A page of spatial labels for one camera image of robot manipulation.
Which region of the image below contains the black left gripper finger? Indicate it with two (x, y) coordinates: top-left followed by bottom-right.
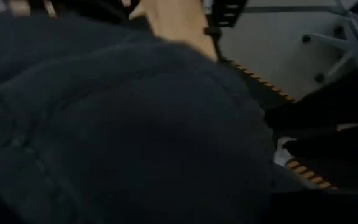
(268, 189), (358, 224)

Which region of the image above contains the black cloth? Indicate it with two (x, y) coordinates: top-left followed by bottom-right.
(0, 9), (276, 224)

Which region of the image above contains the orange black striped strip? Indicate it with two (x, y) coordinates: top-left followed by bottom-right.
(228, 60), (295, 103)
(286, 159), (338, 190)

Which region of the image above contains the black desk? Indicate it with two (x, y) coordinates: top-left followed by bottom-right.
(264, 62), (358, 189)

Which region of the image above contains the grey office chair base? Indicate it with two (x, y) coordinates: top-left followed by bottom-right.
(301, 26), (358, 83)

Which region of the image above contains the black aluminium frame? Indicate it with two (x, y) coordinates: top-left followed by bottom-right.
(203, 0), (249, 62)

